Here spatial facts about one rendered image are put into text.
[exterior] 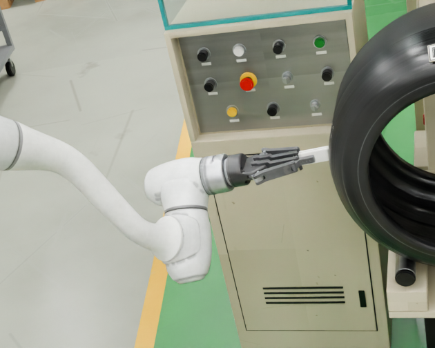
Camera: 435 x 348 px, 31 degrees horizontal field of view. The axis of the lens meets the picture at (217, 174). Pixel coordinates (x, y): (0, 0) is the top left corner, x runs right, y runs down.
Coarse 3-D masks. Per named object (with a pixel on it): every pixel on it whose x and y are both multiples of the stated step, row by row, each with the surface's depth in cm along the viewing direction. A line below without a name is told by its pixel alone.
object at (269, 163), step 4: (296, 156) 172; (264, 160) 175; (268, 160) 174; (272, 160) 175; (276, 160) 174; (280, 160) 173; (284, 160) 173; (288, 160) 172; (292, 160) 172; (252, 164) 175; (256, 164) 175; (260, 164) 175; (268, 164) 174; (272, 164) 174; (276, 164) 174; (300, 168) 173
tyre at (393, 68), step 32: (384, 32) 162; (416, 32) 151; (352, 64) 167; (384, 64) 150; (416, 64) 146; (352, 96) 154; (384, 96) 149; (416, 96) 147; (352, 128) 155; (352, 160) 158; (384, 160) 187; (352, 192) 162; (384, 192) 187; (416, 192) 189; (384, 224) 164; (416, 224) 182; (416, 256) 168
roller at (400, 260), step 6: (396, 258) 176; (402, 258) 175; (396, 264) 175; (402, 264) 173; (408, 264) 172; (414, 264) 174; (396, 270) 173; (402, 270) 171; (408, 270) 171; (414, 270) 172; (396, 276) 172; (402, 276) 171; (408, 276) 171; (414, 276) 171; (402, 282) 172; (408, 282) 172
